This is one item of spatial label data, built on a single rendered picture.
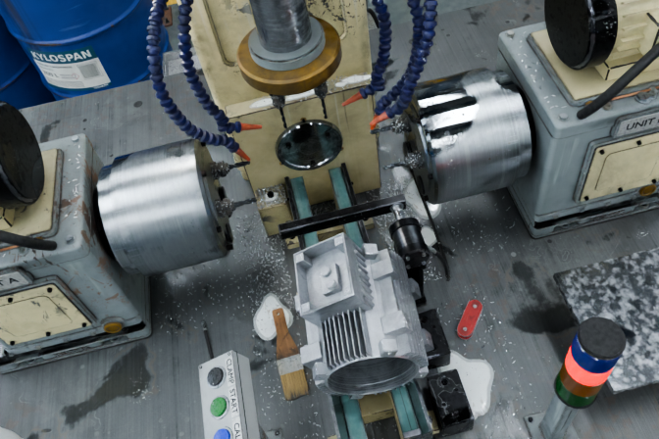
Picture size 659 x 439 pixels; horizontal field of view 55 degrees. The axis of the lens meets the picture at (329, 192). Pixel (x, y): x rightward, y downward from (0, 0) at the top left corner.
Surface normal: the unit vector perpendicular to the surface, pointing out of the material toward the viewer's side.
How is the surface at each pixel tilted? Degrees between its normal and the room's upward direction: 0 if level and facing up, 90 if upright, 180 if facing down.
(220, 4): 90
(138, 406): 0
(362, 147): 90
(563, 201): 89
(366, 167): 90
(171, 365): 0
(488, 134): 43
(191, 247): 81
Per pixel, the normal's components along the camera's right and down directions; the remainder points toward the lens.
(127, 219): 0.04, 0.02
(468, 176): 0.18, 0.65
